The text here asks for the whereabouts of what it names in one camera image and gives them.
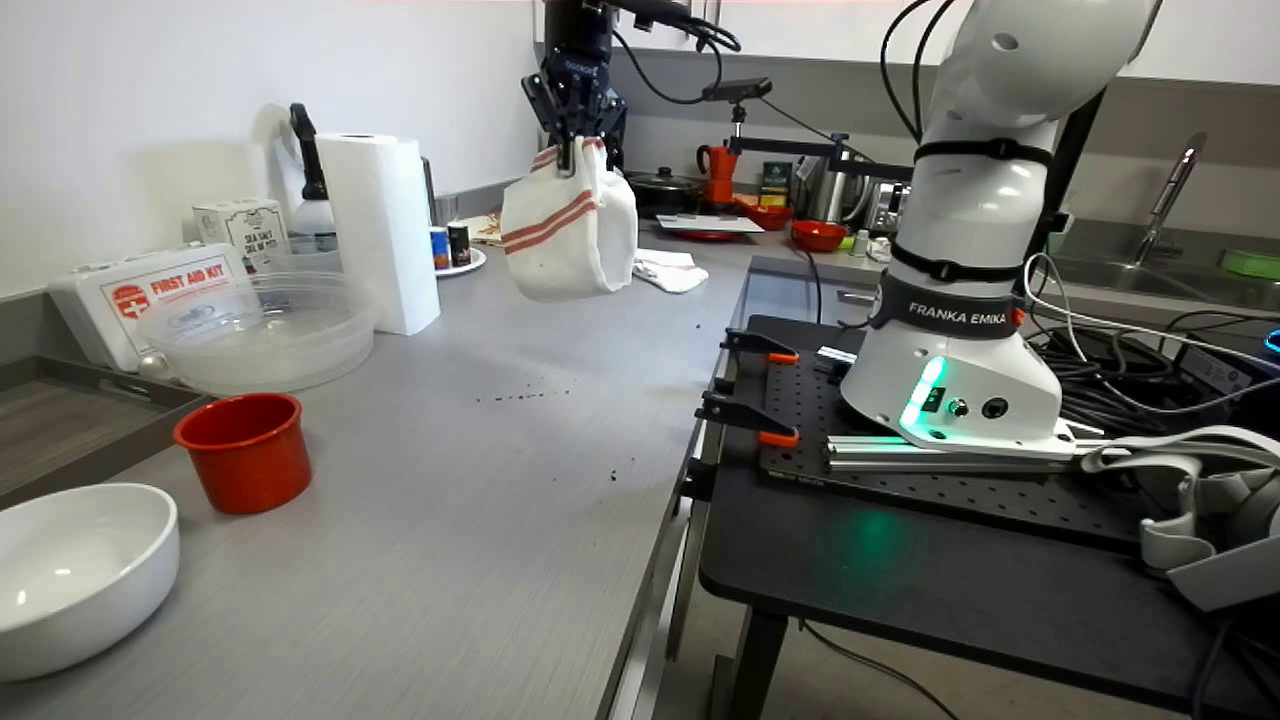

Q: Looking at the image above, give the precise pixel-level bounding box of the green sponge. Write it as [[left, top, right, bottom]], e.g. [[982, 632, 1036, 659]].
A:
[[1216, 243, 1280, 290]]

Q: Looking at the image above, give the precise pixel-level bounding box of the black floor cable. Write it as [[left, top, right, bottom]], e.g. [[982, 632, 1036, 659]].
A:
[[798, 614, 963, 720]]

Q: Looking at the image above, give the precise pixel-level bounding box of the stainless steel kettle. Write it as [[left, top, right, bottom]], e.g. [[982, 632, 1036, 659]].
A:
[[800, 149, 878, 233]]

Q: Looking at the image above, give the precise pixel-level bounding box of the black clamp with orange tip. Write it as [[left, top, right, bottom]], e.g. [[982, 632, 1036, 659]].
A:
[[694, 389, 810, 456], [715, 323, 810, 371]]

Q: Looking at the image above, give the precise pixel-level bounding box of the white paper towel roll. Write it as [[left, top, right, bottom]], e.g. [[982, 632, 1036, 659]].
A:
[[318, 127, 446, 342]]

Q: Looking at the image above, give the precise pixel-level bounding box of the grey plastic device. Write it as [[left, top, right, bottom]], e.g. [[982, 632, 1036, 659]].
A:
[[1135, 456, 1280, 617]]

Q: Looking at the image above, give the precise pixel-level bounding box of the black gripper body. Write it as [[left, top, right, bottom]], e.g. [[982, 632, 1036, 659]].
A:
[[521, 35, 629, 133]]

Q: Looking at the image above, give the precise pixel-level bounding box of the black optical breadboard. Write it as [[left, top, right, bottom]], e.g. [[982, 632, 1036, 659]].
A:
[[724, 318, 1178, 544]]

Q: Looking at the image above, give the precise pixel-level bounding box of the green labelled jar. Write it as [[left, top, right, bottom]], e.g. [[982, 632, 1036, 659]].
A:
[[755, 155, 800, 206]]

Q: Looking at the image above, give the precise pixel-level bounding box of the dark cooktop panel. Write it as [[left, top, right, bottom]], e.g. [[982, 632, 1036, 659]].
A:
[[0, 356, 214, 512]]

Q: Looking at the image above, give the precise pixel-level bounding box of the red plastic cup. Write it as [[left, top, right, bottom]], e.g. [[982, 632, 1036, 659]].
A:
[[174, 389, 318, 522]]

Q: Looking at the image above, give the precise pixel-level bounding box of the spray bottle with black trigger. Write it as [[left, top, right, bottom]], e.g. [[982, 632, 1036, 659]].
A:
[[284, 100, 343, 273]]

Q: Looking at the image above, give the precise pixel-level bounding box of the white towel with red stripes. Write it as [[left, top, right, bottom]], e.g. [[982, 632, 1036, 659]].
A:
[[496, 136, 643, 304]]

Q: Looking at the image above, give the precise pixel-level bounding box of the clear plastic container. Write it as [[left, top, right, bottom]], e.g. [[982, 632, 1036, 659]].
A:
[[137, 270, 384, 395]]

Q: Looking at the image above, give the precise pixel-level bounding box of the tangled black cable bundle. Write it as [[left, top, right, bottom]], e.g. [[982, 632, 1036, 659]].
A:
[[1024, 251, 1280, 443]]

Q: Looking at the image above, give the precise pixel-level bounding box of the red pitcher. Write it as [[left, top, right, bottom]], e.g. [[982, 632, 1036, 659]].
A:
[[694, 136, 744, 216]]

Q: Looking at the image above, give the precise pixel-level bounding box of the metal sink faucet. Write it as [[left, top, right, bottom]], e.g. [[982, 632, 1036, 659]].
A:
[[1128, 127, 1213, 273]]

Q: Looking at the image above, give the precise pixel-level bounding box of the pale yellow cloth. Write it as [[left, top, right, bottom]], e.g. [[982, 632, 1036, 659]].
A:
[[465, 213, 516, 258]]

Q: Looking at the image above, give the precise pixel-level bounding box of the white ceramic bowl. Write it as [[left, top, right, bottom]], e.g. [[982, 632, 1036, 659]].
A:
[[0, 478, 184, 685]]

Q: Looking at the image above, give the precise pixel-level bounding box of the white plate with red rim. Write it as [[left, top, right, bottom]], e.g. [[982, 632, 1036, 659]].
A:
[[654, 213, 769, 250]]

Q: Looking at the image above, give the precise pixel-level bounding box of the crumpled white towel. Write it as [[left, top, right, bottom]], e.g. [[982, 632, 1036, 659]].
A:
[[629, 243, 712, 295]]

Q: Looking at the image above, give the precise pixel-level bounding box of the white first aid kit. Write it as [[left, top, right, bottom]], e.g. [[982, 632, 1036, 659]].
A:
[[48, 239, 267, 377]]

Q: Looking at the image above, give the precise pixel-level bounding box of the aluminium rail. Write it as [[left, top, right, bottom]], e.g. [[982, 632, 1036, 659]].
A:
[[825, 434, 1088, 473]]

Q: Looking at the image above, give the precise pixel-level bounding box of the small white plate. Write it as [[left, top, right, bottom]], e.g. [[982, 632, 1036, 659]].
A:
[[433, 243, 494, 280]]

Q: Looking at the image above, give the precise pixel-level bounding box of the black pole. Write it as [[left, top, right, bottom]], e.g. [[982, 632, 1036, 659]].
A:
[[1036, 86, 1112, 258]]

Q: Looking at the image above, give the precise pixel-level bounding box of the stainless steel sink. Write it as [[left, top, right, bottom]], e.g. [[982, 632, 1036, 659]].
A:
[[1051, 216, 1280, 318]]

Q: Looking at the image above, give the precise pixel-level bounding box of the black robot table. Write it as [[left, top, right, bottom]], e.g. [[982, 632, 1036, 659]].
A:
[[683, 314, 1280, 720]]

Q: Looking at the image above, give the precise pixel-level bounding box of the black stereo camera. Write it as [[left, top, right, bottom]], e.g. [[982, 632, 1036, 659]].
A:
[[699, 71, 777, 110]]

